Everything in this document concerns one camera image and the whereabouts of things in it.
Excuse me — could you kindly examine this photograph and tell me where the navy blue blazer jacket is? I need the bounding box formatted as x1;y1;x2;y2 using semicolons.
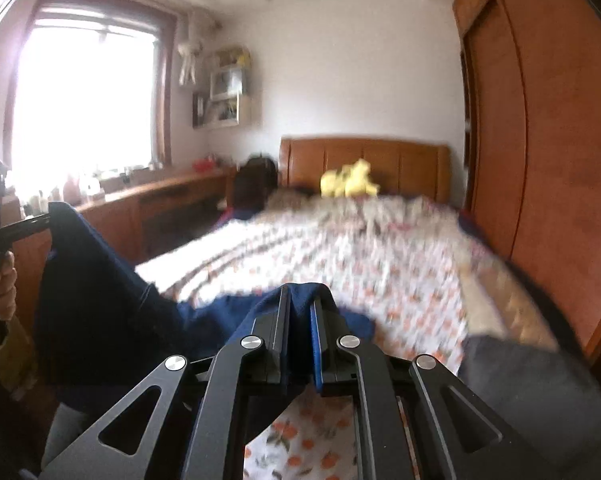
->
34;200;376;411

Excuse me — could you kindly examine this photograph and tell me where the folded grey clothes pile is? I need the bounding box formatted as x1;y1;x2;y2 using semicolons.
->
459;335;601;479

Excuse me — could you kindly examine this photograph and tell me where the person's left hand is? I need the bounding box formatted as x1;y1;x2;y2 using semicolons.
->
0;252;17;322

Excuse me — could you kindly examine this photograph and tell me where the orange floral bed sheet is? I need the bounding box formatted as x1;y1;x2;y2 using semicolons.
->
134;204;481;480

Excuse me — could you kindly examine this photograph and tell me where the long wooden desk cabinet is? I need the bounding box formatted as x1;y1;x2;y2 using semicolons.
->
13;168;235;335

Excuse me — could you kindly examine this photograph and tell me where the pink floral quilt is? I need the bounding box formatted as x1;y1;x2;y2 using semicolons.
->
257;190;471;245

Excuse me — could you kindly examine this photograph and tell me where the black backpack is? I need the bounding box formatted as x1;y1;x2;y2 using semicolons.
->
231;155;279;210

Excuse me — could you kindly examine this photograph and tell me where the yellow Pikachu plush toy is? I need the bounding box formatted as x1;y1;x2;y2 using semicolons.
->
320;159;379;197

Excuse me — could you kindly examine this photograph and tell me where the red bowl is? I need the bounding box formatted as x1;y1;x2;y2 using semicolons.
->
192;157;218;174

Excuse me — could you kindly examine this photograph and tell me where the wooden bed headboard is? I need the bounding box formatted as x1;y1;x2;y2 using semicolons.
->
278;135;452;205

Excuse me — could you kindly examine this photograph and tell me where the tied white curtain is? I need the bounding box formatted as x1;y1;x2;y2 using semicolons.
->
177;10;203;87

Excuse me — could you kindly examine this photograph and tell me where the wooden louvred wardrobe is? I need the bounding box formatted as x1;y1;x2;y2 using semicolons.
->
453;0;601;361

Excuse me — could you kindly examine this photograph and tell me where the window with brown frame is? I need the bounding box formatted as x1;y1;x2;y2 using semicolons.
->
4;0;177;183

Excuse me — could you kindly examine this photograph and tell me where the white wall shelf unit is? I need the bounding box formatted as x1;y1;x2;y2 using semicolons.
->
192;46;252;129

